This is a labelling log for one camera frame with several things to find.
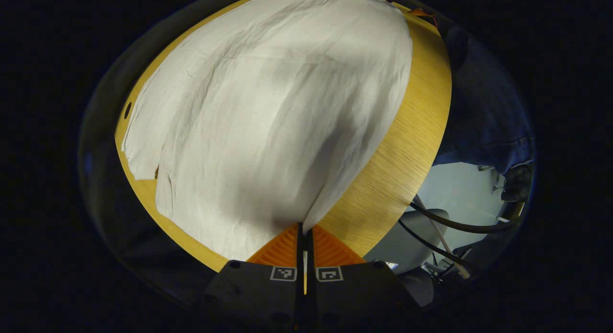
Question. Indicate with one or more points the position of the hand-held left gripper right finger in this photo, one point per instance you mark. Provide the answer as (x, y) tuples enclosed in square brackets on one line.
[(354, 290)]

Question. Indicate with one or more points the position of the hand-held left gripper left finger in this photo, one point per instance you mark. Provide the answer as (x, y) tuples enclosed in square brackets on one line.
[(258, 290)]

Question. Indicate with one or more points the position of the white jeans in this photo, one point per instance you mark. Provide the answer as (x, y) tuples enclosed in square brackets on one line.
[(268, 108)]

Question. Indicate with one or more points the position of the person's blue clothing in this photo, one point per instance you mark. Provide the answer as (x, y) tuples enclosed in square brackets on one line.
[(483, 112)]

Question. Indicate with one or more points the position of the person's dark shoe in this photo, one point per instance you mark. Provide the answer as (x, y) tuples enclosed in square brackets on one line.
[(517, 184)]

